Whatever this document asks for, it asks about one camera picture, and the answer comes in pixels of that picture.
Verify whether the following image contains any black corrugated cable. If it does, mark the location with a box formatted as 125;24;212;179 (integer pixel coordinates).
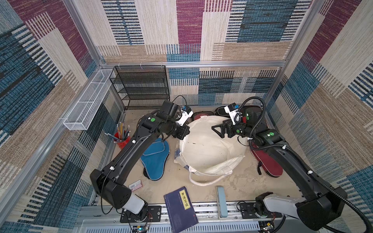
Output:
238;96;373;233

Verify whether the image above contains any black red mesh case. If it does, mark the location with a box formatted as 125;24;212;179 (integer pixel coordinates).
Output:
242;105;262;124

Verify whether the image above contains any black wire mesh shelf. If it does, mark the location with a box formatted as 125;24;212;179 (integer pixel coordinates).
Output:
110;65;170;110

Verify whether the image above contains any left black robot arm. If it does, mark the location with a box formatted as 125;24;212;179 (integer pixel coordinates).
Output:
90;101;193;218

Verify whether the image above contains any red ping pong paddle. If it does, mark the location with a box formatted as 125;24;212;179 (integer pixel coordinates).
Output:
192;111;214;121

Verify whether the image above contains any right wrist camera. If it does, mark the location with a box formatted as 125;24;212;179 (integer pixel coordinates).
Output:
224;103;242;125

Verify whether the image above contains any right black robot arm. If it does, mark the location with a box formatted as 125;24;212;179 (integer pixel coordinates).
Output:
212;103;347;231

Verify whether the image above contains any white canvas tote bag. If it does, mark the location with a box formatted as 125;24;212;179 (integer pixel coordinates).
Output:
173;116;248;186

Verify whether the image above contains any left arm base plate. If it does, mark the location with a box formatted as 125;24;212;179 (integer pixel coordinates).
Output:
119;205;162;223

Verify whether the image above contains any dark blue book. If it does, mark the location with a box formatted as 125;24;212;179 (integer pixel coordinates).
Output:
164;186;199;233

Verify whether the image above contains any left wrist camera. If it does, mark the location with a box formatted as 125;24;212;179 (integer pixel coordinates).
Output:
176;105;193;126

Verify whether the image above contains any blue paddle cover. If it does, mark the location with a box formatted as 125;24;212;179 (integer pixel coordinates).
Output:
140;138;170;181

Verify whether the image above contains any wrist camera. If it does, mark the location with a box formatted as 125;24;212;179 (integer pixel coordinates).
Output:
176;105;193;126
224;103;242;125

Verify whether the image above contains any maroon paddle cover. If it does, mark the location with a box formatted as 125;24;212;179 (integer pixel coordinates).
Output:
251;149;283;178

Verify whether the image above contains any black paddle cover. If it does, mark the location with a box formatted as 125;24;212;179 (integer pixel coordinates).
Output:
214;106;230;118

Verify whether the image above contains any red pencil cup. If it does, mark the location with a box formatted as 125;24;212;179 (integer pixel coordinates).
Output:
105;122;131;149

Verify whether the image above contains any light blue eraser block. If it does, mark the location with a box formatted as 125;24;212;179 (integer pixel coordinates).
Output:
216;186;228;218

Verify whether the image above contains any small red white card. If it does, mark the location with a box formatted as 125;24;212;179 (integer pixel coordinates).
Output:
128;180;143;192

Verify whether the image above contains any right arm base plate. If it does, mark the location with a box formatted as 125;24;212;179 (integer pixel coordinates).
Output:
236;201;283;219

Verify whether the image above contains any white wire mesh basket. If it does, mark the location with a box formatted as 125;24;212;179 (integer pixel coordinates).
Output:
64;70;112;131

